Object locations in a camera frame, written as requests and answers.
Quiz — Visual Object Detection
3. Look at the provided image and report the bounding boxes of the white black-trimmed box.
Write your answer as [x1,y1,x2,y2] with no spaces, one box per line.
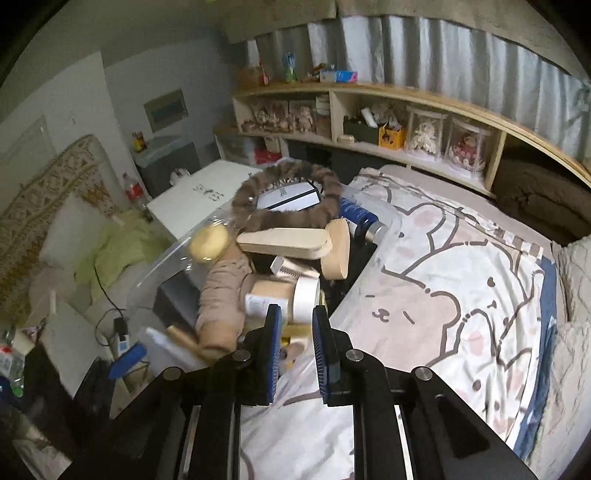
[255,180,322,213]

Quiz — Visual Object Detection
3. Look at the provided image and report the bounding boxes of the clear jar with white lid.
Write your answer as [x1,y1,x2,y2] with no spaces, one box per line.
[245,276,320,324]

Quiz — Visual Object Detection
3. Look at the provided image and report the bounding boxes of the patterned knit throw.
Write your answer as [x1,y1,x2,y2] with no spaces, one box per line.
[0,134,116,319]

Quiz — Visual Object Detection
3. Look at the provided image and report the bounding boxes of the rope-wrapped cardboard tube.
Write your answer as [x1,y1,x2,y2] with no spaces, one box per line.
[194,251,252,358]

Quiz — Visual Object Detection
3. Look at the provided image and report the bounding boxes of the white shoe box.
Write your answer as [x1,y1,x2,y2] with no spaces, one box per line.
[147,161,264,241]

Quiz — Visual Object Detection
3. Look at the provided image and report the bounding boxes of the black box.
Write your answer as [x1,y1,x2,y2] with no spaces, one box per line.
[152,272,204,333]

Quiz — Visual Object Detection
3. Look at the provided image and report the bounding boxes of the corrugated paper cup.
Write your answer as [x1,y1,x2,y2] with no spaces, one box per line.
[270,255,321,280]

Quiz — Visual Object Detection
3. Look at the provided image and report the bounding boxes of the cream tufted pillow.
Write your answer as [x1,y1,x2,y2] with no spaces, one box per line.
[551,235,591,324]
[526,320,591,467]

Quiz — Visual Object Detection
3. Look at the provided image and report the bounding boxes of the green cloth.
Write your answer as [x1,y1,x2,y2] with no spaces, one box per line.
[74,216,171,305]

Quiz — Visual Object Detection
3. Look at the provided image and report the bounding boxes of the brown furry ring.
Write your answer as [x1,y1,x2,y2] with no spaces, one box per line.
[229,158,345,234]

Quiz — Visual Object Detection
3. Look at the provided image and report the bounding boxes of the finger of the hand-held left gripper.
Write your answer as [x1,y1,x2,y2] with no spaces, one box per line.
[108,344,149,379]

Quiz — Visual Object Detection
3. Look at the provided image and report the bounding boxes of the rounded wooden piece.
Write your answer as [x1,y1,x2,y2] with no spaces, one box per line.
[322,218,352,281]

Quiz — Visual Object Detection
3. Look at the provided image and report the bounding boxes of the clear plastic storage bin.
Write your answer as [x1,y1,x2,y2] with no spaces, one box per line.
[134,189,402,379]

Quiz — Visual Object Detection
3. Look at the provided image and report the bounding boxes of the long wooden piece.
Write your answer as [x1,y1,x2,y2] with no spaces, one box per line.
[237,227,332,262]

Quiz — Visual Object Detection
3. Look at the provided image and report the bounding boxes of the crumpled paper bouquet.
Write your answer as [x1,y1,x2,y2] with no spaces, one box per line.
[360,104,407,130]

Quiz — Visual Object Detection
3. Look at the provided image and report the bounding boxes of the display case with red doll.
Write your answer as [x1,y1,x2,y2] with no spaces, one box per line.
[445,115,492,174]

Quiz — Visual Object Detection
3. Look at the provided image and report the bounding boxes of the dark green box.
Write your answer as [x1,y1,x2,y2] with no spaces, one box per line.
[342,117,380,143]

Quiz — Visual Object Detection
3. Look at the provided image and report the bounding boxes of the wooden shelf unit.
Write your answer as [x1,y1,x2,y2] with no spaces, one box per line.
[215,82,591,199]

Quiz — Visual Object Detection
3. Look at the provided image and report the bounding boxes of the boxed doll figurine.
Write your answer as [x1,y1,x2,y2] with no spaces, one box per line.
[270,102,291,132]
[249,104,273,132]
[290,100,317,134]

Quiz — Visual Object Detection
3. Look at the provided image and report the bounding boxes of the yellow box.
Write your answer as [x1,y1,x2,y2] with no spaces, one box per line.
[379,124,407,149]

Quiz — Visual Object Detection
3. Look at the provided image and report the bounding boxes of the white sofa cushion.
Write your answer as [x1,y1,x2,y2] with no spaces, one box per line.
[39,194,114,273]

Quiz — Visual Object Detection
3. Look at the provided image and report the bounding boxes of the grey cabinet with teal top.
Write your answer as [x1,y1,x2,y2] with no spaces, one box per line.
[134,136,201,197]

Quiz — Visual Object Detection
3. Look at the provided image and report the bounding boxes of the wall electrical panel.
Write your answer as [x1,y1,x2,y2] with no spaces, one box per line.
[144,90,188,134]

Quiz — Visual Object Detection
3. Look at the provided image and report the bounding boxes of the red label drink bottle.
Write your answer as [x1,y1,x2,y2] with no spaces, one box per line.
[121,172,149,214]

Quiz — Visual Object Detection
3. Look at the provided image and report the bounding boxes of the display case with cream doll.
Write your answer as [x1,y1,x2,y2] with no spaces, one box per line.
[406,106,448,160]

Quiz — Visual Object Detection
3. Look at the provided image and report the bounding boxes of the white power strip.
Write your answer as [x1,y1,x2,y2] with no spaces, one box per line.
[111,333,136,357]

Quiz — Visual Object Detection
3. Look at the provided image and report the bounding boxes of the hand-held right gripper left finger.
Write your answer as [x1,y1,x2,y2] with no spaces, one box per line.
[95,304,283,480]

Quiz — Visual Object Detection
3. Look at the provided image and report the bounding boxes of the cartoon printed bed sheet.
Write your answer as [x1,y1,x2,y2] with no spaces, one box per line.
[240,166,555,480]

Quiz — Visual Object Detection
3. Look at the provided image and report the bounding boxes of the blue quilt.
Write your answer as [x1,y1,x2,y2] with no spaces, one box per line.
[512,256,561,462]

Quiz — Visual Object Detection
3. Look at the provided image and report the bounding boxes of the grey curtain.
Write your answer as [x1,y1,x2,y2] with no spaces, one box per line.
[247,14,591,162]

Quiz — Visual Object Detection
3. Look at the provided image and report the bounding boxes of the black cable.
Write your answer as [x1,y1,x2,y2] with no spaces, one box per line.
[92,261,129,337]

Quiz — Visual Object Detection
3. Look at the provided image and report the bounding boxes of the blue tissue box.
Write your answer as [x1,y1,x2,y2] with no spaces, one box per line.
[320,69,358,84]

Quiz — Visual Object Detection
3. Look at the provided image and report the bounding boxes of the bagged yellow sponge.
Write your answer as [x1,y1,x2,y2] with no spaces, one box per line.
[187,222,232,266]

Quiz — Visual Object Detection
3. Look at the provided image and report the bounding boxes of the brown folded blanket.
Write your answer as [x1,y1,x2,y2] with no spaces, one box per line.
[492,159,591,243]

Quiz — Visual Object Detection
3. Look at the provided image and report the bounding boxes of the dark blue bottle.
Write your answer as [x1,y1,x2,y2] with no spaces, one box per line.
[339,196,389,243]

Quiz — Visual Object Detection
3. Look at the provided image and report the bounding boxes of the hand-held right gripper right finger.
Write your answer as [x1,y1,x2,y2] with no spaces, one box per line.
[312,305,539,480]

